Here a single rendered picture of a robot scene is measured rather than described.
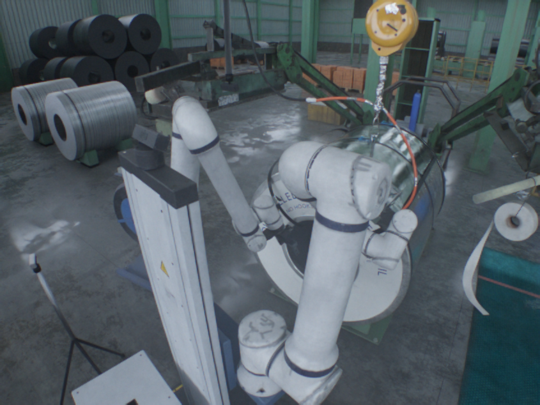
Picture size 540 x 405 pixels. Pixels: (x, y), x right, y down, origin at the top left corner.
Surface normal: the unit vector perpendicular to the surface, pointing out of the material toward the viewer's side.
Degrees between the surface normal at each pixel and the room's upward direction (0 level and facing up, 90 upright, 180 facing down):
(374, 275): 90
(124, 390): 0
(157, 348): 0
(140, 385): 0
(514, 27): 90
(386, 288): 90
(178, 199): 90
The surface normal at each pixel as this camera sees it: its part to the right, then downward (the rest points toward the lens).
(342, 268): 0.14, 0.40
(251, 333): -0.16, -0.85
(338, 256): -0.21, 0.37
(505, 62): -0.58, 0.40
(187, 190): 0.69, 0.36
